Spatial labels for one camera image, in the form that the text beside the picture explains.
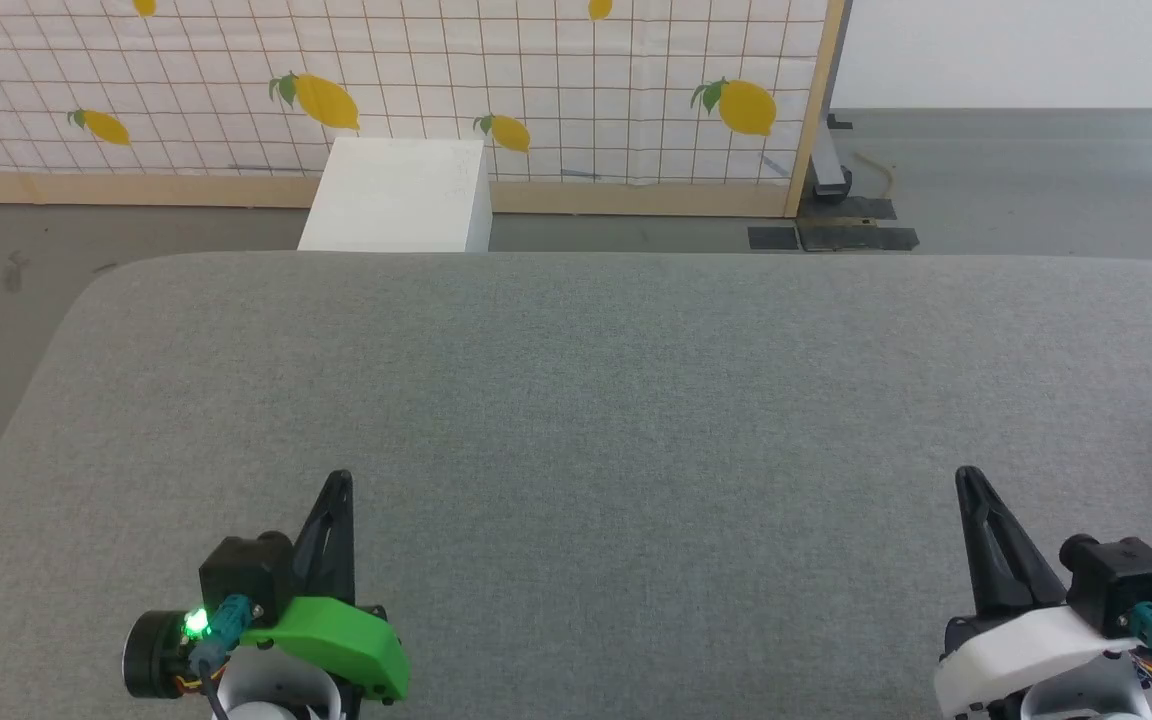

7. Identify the yellow floor cable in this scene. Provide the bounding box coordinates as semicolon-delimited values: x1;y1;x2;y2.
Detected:
854;149;896;198

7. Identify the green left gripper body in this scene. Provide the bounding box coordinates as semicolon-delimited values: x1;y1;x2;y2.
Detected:
239;596;413;702

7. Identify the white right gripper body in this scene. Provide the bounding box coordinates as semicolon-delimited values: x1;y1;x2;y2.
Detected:
933;602;1144;718

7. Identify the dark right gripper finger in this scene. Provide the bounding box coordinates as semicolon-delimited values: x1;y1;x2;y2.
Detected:
954;466;1069;621

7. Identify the grey fabric sofa surface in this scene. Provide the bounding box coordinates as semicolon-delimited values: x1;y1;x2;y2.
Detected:
0;251;1152;720

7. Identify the grey metal partition foot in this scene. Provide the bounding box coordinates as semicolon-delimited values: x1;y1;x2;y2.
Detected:
809;113;854;203

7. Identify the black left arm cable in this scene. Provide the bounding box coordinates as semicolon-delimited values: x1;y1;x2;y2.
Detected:
186;594;259;720

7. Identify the large black floor mat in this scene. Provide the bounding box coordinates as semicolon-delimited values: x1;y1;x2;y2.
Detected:
797;197;920;253

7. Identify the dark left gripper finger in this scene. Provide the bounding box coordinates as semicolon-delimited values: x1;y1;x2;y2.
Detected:
290;470;359;608

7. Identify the lemon print partition screen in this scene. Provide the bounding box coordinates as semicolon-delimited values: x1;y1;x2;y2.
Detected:
0;0;849;219

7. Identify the white box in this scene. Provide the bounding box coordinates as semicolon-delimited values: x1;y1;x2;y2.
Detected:
297;137;494;254

